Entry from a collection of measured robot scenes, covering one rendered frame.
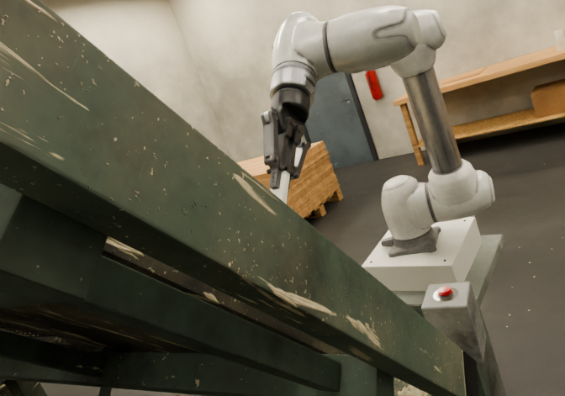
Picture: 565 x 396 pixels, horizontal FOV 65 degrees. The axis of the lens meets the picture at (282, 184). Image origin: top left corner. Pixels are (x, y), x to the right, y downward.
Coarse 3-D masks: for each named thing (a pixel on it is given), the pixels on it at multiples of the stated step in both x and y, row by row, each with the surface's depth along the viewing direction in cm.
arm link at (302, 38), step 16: (288, 16) 93; (304, 16) 91; (288, 32) 89; (304, 32) 87; (320, 32) 85; (288, 48) 87; (304, 48) 86; (320, 48) 85; (272, 64) 90; (320, 64) 87
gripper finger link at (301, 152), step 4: (308, 144) 86; (296, 148) 86; (300, 148) 85; (304, 148) 85; (308, 148) 86; (296, 152) 85; (300, 152) 84; (304, 152) 84; (296, 156) 84; (300, 156) 83; (304, 156) 84; (296, 160) 83; (300, 160) 83; (296, 164) 82; (300, 164) 82; (296, 168) 81; (300, 168) 82; (296, 172) 81; (296, 176) 80
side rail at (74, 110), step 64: (0, 0) 28; (0, 64) 28; (64, 64) 31; (0, 128) 27; (64, 128) 30; (128, 128) 35; (192, 128) 41; (64, 192) 31; (128, 192) 34; (192, 192) 39; (256, 192) 47; (192, 256) 40; (256, 256) 45; (320, 256) 56; (320, 320) 54; (384, 320) 69; (448, 384) 89
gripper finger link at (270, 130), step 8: (272, 112) 78; (264, 120) 79; (272, 120) 78; (264, 128) 79; (272, 128) 78; (264, 136) 79; (272, 136) 77; (264, 144) 78; (272, 144) 77; (264, 152) 78; (272, 152) 77; (264, 160) 77; (272, 160) 76
